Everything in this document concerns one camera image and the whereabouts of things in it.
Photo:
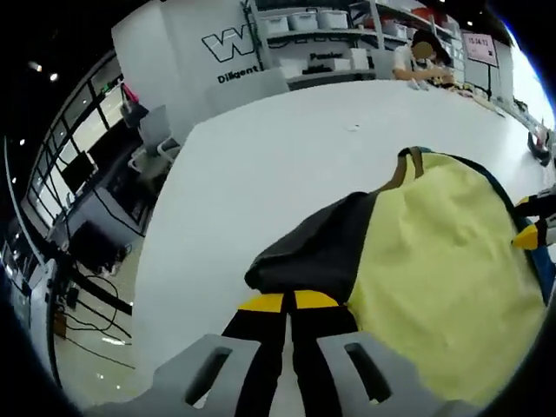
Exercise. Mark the black computer monitor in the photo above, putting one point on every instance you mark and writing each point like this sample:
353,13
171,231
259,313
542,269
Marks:
78,171

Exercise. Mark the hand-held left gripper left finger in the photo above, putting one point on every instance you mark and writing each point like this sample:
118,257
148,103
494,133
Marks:
208,373

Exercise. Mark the grey computer desk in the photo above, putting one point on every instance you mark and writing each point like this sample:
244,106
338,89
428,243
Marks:
100,204

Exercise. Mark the pink display screen on stand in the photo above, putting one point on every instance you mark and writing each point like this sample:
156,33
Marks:
480,48

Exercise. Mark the white office chair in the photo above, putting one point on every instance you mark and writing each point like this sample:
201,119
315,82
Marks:
154,130

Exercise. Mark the white storage bin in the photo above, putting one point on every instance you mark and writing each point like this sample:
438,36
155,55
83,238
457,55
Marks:
276,24
332,18
302,21

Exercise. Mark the grey metal shelf rack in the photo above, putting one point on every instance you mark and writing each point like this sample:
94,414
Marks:
339,39

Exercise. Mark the hanging dark bag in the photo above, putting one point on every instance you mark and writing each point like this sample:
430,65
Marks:
130,102

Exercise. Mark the colour-block garment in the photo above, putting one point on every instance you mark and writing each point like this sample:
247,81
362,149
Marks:
434,282

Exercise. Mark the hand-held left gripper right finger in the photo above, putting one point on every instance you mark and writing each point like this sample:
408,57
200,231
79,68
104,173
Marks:
369,373

